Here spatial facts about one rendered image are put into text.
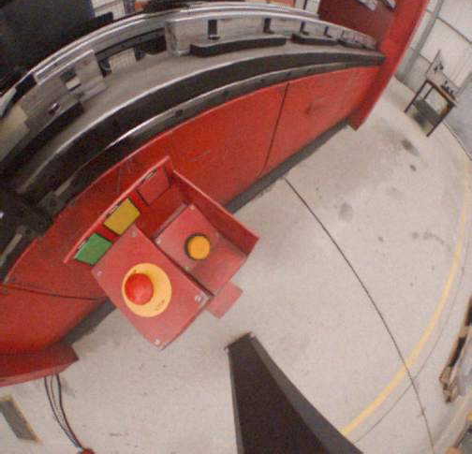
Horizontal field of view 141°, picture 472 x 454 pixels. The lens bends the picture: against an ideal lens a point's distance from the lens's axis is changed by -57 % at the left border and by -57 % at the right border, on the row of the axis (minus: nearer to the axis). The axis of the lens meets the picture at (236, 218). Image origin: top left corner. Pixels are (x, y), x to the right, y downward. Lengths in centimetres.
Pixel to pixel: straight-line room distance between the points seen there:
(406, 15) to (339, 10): 60
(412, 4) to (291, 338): 248
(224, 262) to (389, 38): 196
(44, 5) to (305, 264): 173
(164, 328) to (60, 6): 103
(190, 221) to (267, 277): 79
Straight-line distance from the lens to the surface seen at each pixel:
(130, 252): 29
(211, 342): 106
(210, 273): 32
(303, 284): 112
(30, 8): 99
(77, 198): 42
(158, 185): 28
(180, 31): 49
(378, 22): 200
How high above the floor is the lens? 103
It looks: 67 degrees down
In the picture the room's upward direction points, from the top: 8 degrees clockwise
